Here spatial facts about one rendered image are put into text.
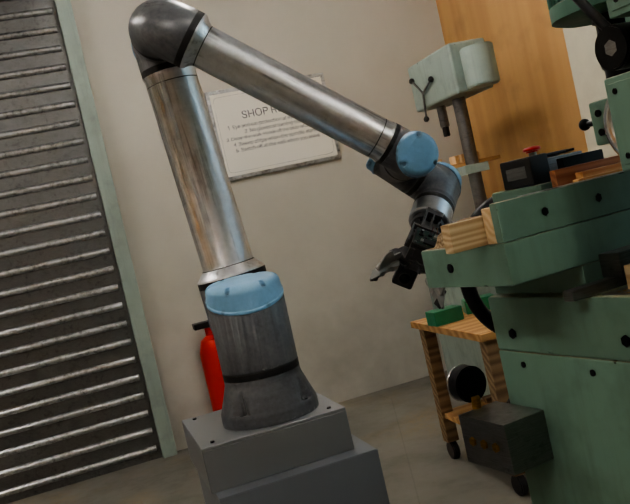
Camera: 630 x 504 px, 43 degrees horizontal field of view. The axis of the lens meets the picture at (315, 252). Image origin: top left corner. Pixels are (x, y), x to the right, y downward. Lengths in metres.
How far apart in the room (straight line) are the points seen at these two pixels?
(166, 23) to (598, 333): 0.96
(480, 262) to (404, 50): 3.44
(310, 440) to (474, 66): 2.27
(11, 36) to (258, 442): 2.98
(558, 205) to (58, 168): 3.14
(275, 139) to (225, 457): 2.87
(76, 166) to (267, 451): 2.73
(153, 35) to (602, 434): 1.06
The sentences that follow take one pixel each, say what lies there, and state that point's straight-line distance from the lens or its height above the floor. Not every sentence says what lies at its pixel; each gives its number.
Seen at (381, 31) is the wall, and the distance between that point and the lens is 4.52.
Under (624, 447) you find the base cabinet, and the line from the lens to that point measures 1.22.
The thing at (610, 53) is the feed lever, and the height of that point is 1.11.
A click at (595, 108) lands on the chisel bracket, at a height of 1.06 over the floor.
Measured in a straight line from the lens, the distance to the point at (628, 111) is 1.09.
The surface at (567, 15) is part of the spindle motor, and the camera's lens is 1.31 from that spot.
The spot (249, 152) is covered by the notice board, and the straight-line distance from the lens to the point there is 4.15.
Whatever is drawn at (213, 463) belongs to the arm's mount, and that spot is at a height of 0.60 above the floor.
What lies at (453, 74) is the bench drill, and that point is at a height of 1.45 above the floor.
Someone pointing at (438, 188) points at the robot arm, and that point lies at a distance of 1.77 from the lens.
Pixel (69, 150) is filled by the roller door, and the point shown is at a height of 1.55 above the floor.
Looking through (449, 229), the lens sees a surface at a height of 0.93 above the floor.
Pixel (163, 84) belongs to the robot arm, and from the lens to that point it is 1.72.
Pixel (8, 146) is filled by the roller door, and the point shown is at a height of 1.62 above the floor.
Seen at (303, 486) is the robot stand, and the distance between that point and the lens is 1.50.
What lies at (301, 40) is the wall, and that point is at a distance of 4.36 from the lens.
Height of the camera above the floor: 0.99
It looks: 3 degrees down
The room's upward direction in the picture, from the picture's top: 13 degrees counter-clockwise
